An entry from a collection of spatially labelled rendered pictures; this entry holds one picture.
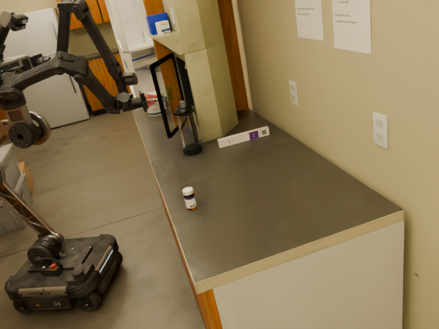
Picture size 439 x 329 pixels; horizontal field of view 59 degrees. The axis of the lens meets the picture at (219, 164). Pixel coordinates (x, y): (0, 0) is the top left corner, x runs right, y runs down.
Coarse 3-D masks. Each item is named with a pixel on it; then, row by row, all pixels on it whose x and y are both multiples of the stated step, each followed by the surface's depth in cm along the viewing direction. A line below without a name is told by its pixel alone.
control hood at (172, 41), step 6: (150, 36) 203; (156, 36) 191; (162, 36) 185; (168, 36) 184; (174, 36) 185; (162, 42) 184; (168, 42) 185; (174, 42) 186; (180, 42) 187; (174, 48) 187; (180, 48) 188; (180, 54) 189
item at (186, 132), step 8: (184, 112) 186; (192, 112) 188; (184, 120) 188; (192, 120) 189; (184, 128) 190; (192, 128) 190; (184, 136) 192; (192, 136) 192; (184, 144) 195; (192, 144) 193; (200, 144) 197
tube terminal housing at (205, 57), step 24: (168, 0) 190; (192, 0) 181; (216, 0) 197; (192, 24) 185; (216, 24) 199; (192, 48) 189; (216, 48) 200; (192, 72) 194; (216, 72) 201; (216, 96) 203; (216, 120) 206
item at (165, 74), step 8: (168, 64) 211; (160, 72) 201; (168, 72) 210; (160, 80) 201; (168, 80) 210; (176, 80) 221; (160, 88) 200; (168, 88) 209; (176, 88) 220; (168, 96) 209; (176, 96) 220; (160, 104) 200; (168, 104) 208; (176, 104) 219; (168, 112) 208; (168, 120) 208; (176, 120) 218; (168, 136) 207
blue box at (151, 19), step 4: (164, 12) 203; (148, 16) 197; (152, 16) 197; (156, 16) 198; (160, 16) 198; (164, 16) 199; (148, 20) 198; (152, 20) 198; (156, 20) 198; (160, 20) 199; (148, 24) 203; (152, 24) 199; (148, 28) 208; (152, 28) 199; (152, 32) 200; (156, 32) 201
